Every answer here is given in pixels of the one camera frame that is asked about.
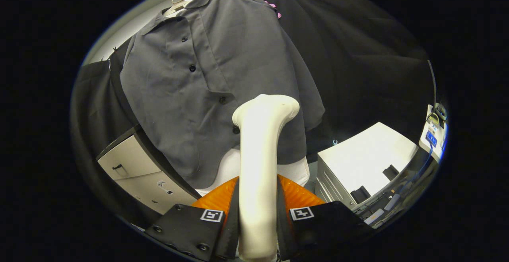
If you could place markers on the grey drawer cabinet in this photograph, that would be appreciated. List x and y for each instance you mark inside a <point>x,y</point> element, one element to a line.
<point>131,162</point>

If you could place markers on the white garment steamer head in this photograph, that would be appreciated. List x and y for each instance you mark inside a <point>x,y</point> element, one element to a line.
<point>258,166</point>

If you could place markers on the grey sleeveless button shirt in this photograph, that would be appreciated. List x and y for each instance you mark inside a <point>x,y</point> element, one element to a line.
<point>238,55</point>

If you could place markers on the black backdrop cloth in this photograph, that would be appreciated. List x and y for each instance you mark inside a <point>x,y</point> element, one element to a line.
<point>358,55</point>

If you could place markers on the white power strip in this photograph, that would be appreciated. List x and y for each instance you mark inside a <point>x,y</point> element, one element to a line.
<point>431,129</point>

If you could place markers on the white mannequin torso stand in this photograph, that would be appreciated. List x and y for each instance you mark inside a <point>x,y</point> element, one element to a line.
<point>294,172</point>

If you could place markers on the small black block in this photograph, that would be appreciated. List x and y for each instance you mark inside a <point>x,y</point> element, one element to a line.
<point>391,171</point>
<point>360,194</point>

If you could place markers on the white cabinet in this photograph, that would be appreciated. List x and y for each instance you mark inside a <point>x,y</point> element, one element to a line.
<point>366,154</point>

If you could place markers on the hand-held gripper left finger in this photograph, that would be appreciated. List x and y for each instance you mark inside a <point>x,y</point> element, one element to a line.
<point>187,228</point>

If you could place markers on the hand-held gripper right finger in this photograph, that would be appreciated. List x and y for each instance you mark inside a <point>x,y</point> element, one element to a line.
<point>330,228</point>

